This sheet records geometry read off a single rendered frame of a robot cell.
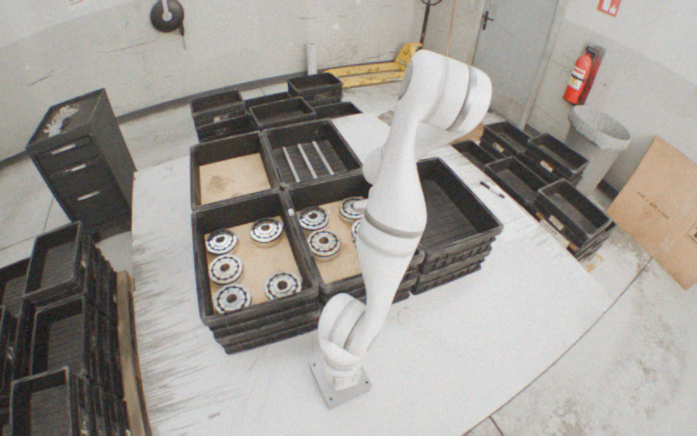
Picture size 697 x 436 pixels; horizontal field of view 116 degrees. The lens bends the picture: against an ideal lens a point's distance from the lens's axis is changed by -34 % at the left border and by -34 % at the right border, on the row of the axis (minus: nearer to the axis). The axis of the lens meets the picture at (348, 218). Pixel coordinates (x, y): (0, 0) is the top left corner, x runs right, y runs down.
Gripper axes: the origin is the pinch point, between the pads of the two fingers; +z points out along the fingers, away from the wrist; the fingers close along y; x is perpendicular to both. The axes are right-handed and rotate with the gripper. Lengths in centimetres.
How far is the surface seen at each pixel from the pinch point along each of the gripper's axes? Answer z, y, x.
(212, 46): 25, -37, 345
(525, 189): 50, 138, 47
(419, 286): 11.3, 12.9, -8.4
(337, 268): 4.2, -10.3, 2.5
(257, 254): 4.2, -31.7, 15.3
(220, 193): 4, -40, 49
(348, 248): 4.2, -4.5, 8.3
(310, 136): 1, 2, 70
